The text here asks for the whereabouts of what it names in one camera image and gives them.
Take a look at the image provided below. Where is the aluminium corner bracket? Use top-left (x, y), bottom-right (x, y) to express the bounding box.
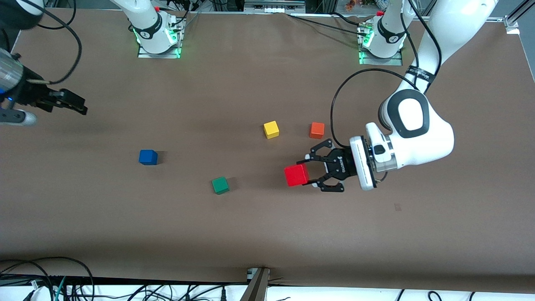
top-left (504, 15), bottom-right (521, 34)

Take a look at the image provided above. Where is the short black base cable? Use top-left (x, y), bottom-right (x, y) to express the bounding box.
top-left (332, 12), bottom-right (367, 28)

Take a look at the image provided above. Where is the teal cable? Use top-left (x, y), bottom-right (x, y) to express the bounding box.
top-left (53, 276), bottom-right (67, 301)

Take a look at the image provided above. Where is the long black base cable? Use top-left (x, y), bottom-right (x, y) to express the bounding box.
top-left (286, 14), bottom-right (364, 35)

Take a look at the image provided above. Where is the black looping floor cable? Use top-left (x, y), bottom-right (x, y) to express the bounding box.
top-left (0, 256), bottom-right (94, 301)

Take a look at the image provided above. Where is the blue wooden cube block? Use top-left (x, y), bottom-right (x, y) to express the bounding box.
top-left (139, 149), bottom-right (158, 166)

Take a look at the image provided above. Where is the black right arm plug cable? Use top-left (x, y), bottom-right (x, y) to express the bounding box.
top-left (17, 0), bottom-right (83, 84)

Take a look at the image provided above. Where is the red wooden cube block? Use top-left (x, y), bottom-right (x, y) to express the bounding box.
top-left (284, 163), bottom-right (310, 187)

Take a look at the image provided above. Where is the yellow wooden cube block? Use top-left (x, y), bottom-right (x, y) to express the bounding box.
top-left (263, 120), bottom-right (280, 139)

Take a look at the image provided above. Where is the aluminium profile post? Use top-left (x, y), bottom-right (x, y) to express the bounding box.
top-left (240, 268), bottom-right (270, 301)

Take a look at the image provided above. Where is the brown paper table cover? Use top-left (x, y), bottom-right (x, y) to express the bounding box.
top-left (0, 8), bottom-right (535, 293)

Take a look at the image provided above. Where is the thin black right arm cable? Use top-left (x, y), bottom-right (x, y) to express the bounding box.
top-left (42, 0), bottom-right (77, 30)

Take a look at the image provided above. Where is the green wooden cube block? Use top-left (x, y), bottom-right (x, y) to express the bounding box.
top-left (211, 176), bottom-right (230, 195)

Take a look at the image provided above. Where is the white power strip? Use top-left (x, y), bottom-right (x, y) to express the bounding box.
top-left (245, 0), bottom-right (306, 13)

